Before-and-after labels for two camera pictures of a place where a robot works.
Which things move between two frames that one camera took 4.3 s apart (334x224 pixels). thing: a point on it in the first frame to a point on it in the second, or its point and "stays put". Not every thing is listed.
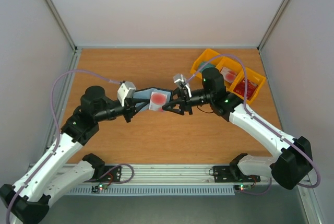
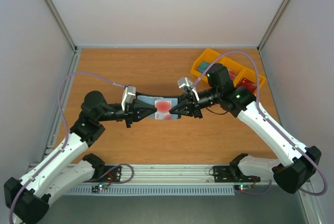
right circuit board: x=242 y=187 stays put
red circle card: x=157 y=101 to x=163 y=107
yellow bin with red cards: x=254 y=81 stays put
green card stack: x=209 y=65 stays put
